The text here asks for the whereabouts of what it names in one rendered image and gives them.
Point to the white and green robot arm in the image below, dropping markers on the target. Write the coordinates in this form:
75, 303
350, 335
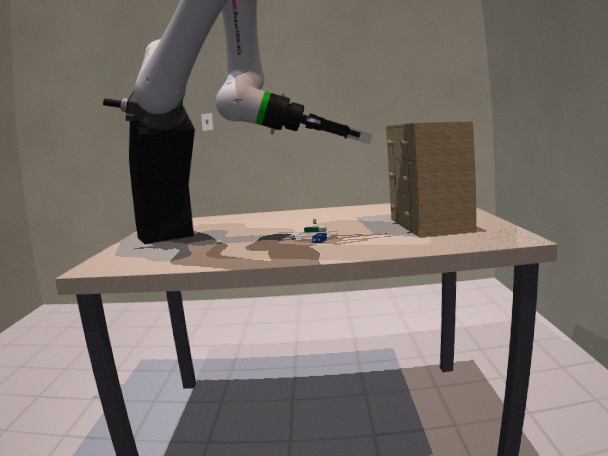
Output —
160, 86

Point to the brown wooden drawer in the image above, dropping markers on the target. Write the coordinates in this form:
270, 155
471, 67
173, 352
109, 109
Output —
408, 151
409, 178
397, 211
411, 220
393, 139
396, 178

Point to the small brown wooden chest of drawers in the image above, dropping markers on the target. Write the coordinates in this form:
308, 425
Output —
446, 180

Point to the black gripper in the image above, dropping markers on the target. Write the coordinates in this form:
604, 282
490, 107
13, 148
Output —
296, 115

